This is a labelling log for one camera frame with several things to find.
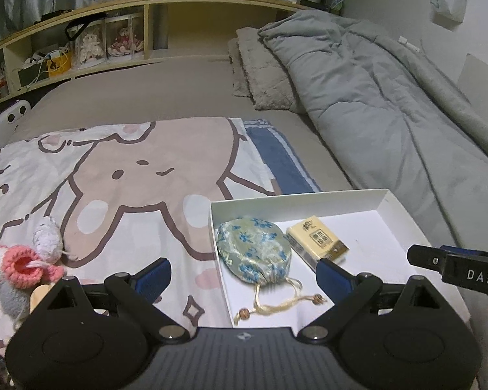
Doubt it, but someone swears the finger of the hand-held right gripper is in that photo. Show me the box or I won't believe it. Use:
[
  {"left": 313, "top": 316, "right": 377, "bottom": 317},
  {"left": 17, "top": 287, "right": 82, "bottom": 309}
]
[{"left": 407, "top": 244, "right": 488, "bottom": 271}]

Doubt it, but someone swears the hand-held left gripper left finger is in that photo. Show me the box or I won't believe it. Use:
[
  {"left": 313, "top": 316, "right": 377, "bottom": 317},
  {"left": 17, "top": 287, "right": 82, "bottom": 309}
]
[{"left": 30, "top": 257, "right": 192, "bottom": 343}]

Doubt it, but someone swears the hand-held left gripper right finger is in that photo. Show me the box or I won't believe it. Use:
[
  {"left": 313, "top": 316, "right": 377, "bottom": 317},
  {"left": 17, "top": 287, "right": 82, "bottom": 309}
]
[{"left": 295, "top": 259, "right": 452, "bottom": 344}]

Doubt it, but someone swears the white cardboard box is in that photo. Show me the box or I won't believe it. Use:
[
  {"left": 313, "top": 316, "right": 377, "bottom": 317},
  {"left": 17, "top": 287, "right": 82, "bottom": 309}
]
[{"left": 209, "top": 188, "right": 474, "bottom": 330}]

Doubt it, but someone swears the white crochet toy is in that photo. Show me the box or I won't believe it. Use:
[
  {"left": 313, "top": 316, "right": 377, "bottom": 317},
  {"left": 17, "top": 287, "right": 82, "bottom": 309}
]
[{"left": 33, "top": 216, "right": 64, "bottom": 263}]

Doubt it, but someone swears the small yellow box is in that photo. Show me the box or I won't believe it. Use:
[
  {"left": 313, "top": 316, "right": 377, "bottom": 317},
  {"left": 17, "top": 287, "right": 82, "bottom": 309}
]
[{"left": 285, "top": 218, "right": 350, "bottom": 273}]

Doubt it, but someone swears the printed cartoon blanket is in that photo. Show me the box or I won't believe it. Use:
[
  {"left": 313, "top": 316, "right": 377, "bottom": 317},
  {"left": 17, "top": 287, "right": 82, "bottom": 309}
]
[{"left": 0, "top": 117, "right": 278, "bottom": 374}]

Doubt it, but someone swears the pink crochet toy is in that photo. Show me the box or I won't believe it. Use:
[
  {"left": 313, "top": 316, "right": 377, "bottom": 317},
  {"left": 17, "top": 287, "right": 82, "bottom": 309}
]
[{"left": 0, "top": 244, "right": 66, "bottom": 290}]

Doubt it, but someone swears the grey crochet toy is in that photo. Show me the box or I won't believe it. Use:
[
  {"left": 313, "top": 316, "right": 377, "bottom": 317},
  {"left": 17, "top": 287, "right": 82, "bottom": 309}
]
[{"left": 0, "top": 279, "right": 32, "bottom": 331}]

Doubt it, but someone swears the grey duvet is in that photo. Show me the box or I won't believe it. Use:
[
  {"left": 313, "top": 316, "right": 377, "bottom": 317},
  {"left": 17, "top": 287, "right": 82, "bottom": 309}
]
[{"left": 258, "top": 10, "right": 488, "bottom": 261}]

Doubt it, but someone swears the beige fluffy pillow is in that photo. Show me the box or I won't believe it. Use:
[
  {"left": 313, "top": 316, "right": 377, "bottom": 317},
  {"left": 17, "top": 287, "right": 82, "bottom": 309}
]
[
  {"left": 227, "top": 37, "right": 253, "bottom": 98},
  {"left": 236, "top": 27, "right": 306, "bottom": 111}
]

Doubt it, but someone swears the white heater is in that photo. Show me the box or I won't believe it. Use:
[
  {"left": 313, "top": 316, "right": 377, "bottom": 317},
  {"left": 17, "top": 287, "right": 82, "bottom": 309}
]
[{"left": 0, "top": 99, "right": 32, "bottom": 149}]

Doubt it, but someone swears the yellow bag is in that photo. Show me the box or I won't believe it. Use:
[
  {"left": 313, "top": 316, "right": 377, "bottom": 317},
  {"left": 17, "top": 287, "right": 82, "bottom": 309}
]
[{"left": 46, "top": 51, "right": 73, "bottom": 78}]

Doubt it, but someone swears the dark green box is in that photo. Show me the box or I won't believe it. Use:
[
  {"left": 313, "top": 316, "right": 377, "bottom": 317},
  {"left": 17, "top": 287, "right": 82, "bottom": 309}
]
[{"left": 17, "top": 66, "right": 49, "bottom": 87}]

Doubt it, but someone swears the clear doll display case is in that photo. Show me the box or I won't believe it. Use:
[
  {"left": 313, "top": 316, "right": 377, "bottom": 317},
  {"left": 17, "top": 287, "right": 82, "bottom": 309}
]
[
  {"left": 106, "top": 13, "right": 144, "bottom": 61},
  {"left": 77, "top": 20, "right": 107, "bottom": 68}
]

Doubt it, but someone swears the wooden headboard shelf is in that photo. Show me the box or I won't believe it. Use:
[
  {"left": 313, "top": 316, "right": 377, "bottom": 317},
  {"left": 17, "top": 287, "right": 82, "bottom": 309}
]
[{"left": 0, "top": 0, "right": 312, "bottom": 111}]

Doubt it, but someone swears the floral drawstring pouch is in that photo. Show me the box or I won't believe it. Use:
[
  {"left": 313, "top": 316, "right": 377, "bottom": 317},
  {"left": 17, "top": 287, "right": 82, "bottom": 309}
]
[{"left": 215, "top": 216, "right": 328, "bottom": 321}]

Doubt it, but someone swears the white wall paper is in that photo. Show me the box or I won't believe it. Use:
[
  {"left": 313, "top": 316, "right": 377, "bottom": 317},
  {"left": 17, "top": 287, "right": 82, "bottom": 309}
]
[{"left": 459, "top": 53, "right": 488, "bottom": 115}]

